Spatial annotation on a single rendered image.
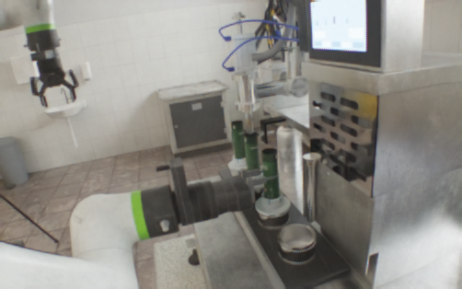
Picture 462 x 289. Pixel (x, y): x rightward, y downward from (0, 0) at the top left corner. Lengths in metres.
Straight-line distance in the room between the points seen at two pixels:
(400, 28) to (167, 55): 3.84
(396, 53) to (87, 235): 0.50
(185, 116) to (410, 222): 3.20
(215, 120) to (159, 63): 1.12
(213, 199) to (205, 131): 3.09
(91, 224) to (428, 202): 0.53
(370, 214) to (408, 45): 0.22
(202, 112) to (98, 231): 3.10
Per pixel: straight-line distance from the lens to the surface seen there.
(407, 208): 0.47
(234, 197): 0.54
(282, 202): 0.62
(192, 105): 3.51
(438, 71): 0.42
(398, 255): 0.52
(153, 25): 4.10
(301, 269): 0.54
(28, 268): 0.42
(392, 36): 0.36
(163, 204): 0.53
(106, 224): 0.53
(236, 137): 0.76
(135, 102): 4.17
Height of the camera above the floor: 1.41
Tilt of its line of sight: 21 degrees down
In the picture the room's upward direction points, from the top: 7 degrees counter-clockwise
